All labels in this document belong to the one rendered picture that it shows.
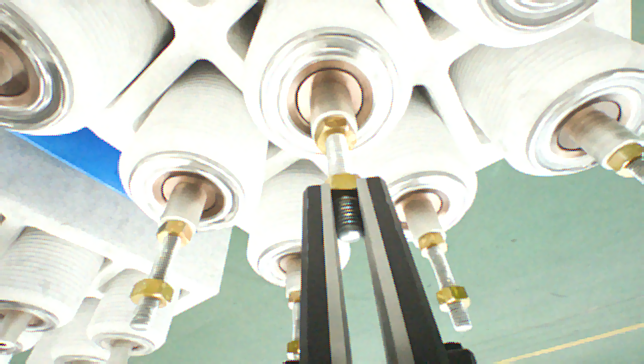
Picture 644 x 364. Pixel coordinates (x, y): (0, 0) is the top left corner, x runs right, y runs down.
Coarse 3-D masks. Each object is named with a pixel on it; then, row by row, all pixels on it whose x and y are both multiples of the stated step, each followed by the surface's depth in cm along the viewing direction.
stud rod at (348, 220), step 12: (336, 144) 12; (336, 156) 12; (348, 156) 12; (336, 168) 11; (348, 168) 11; (336, 204) 10; (348, 204) 10; (336, 216) 10; (348, 216) 10; (360, 216) 10; (336, 228) 10; (348, 228) 9; (360, 228) 9; (348, 240) 10
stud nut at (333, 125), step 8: (328, 120) 13; (336, 120) 13; (344, 120) 13; (320, 128) 13; (328, 128) 13; (336, 128) 13; (344, 128) 13; (352, 128) 14; (320, 136) 13; (328, 136) 13; (344, 136) 13; (352, 136) 13; (320, 144) 13; (352, 144) 13
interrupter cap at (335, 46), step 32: (320, 32) 13; (352, 32) 13; (288, 64) 14; (320, 64) 14; (352, 64) 15; (384, 64) 14; (288, 96) 16; (352, 96) 16; (384, 96) 16; (288, 128) 17; (384, 128) 17
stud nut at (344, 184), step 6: (336, 174) 11; (342, 174) 10; (348, 174) 11; (354, 174) 10; (330, 180) 10; (336, 180) 10; (342, 180) 10; (348, 180) 10; (354, 180) 10; (330, 186) 10; (336, 186) 10; (342, 186) 10; (348, 186) 10; (354, 186) 10; (336, 192) 10; (342, 192) 10; (348, 192) 10; (354, 192) 10; (336, 198) 10
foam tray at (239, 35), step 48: (192, 0) 19; (240, 0) 19; (384, 0) 19; (624, 0) 20; (192, 48) 20; (240, 48) 22; (432, 48) 21; (144, 96) 23; (432, 96) 24; (480, 144) 28
